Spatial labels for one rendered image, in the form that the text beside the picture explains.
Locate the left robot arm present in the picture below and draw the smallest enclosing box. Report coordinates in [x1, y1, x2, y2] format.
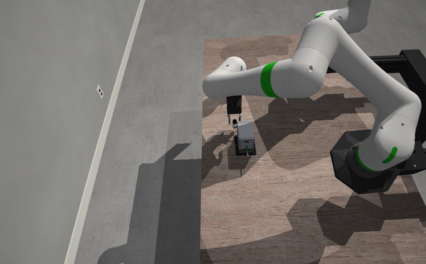
[202, 16, 422, 178]

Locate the grey pencil sharpener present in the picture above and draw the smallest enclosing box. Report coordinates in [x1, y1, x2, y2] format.
[232, 119, 256, 157]

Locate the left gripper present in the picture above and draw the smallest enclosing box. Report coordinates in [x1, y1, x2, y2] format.
[227, 95, 242, 124]

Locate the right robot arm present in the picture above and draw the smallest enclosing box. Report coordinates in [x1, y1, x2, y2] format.
[314, 0, 372, 34]

